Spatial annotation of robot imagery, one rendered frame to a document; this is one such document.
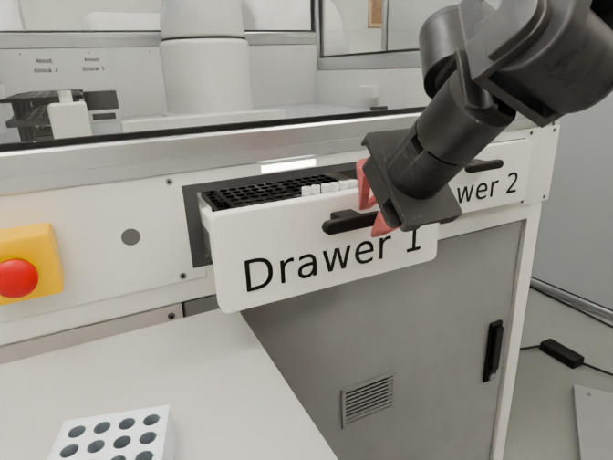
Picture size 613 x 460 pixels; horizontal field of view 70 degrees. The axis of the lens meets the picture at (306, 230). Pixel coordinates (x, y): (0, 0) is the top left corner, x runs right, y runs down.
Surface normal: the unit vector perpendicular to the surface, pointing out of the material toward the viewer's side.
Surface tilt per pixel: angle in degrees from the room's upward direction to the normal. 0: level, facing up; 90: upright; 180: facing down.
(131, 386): 0
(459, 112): 106
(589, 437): 5
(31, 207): 90
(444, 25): 48
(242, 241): 90
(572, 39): 96
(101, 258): 90
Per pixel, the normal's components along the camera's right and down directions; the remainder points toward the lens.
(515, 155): 0.44, 0.29
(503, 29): -0.84, -0.29
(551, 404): -0.04, -0.94
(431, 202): 0.29, -0.44
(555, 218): -0.87, 0.20
